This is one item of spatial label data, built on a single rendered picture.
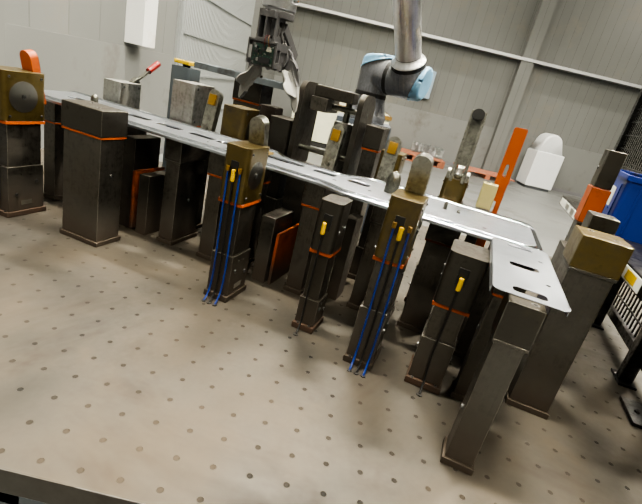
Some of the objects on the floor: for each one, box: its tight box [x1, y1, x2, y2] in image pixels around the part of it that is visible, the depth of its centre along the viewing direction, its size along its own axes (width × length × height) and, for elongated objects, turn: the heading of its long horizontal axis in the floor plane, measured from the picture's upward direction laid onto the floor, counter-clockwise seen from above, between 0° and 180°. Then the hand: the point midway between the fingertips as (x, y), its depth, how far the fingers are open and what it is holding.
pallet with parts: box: [400, 141, 445, 169], centre depth 1036 cm, size 136×95×38 cm
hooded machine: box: [516, 133, 565, 192], centre depth 1037 cm, size 71×58×127 cm
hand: (267, 106), depth 106 cm, fingers open, 14 cm apart
